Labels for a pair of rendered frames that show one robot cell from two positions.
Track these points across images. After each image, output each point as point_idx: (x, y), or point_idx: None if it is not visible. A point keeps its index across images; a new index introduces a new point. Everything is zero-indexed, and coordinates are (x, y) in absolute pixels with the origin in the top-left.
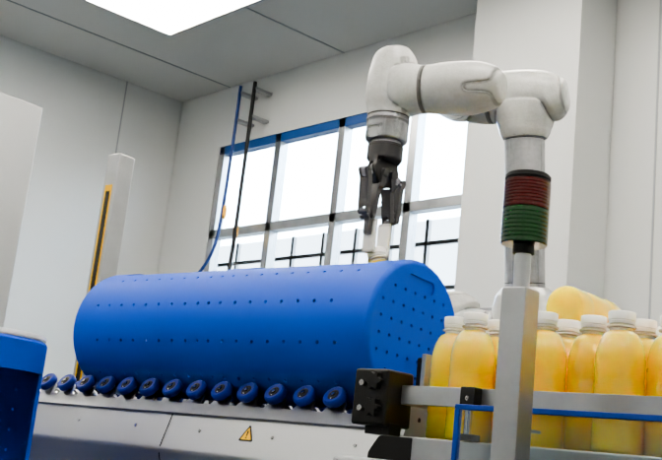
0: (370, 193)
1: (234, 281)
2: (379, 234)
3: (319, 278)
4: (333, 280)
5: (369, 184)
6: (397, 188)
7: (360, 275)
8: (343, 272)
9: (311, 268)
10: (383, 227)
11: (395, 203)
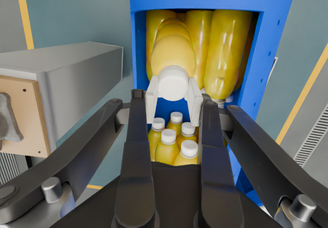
0: (250, 132)
1: (236, 176)
2: (154, 107)
3: (267, 75)
4: (276, 51)
5: (276, 151)
6: (68, 179)
7: (286, 10)
8: (273, 46)
9: (248, 109)
10: (153, 106)
11: (102, 136)
